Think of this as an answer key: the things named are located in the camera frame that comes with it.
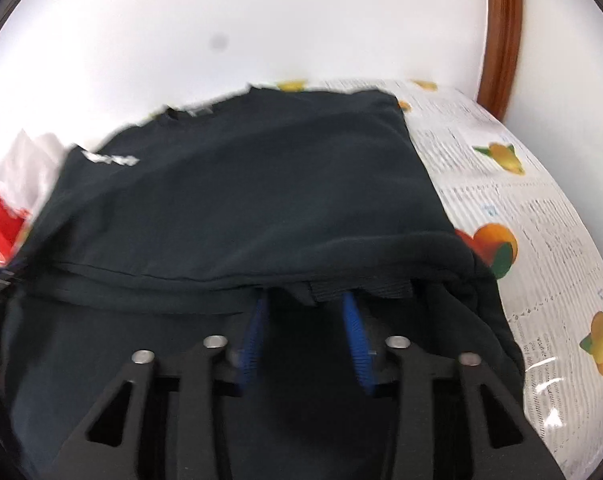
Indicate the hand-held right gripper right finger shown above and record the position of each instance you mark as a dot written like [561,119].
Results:
[354,340]

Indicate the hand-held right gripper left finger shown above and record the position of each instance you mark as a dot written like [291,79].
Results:
[254,332]

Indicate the black t-shirt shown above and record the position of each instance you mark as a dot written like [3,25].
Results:
[241,200]

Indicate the fruit print tablecloth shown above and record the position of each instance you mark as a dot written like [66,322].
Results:
[531,210]

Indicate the red box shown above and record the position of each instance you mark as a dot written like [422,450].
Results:
[1,225]

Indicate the white crumpled cloth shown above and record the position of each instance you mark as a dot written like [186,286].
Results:
[31,160]

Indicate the brown wooden door frame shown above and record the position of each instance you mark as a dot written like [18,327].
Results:
[504,35]

